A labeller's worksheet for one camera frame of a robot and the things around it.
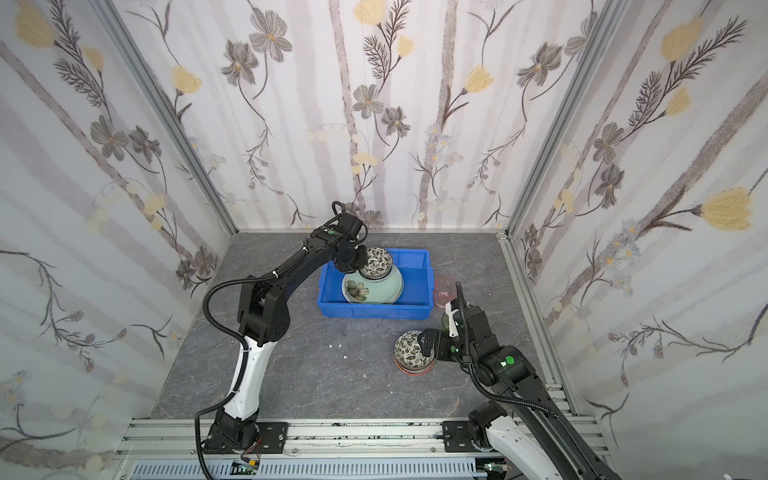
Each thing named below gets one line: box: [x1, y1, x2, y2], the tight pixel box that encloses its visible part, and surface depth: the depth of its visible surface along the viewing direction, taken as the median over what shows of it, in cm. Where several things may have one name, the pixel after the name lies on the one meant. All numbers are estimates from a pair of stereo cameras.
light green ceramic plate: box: [342, 264, 404, 305], surface depth 100 cm
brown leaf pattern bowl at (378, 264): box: [358, 247, 393, 280], surface depth 100 cm
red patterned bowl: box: [394, 354, 435, 376], surface depth 83 cm
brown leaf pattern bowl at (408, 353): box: [393, 330, 435, 372], surface depth 86 cm
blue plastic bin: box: [316, 248, 435, 320], surface depth 98 cm
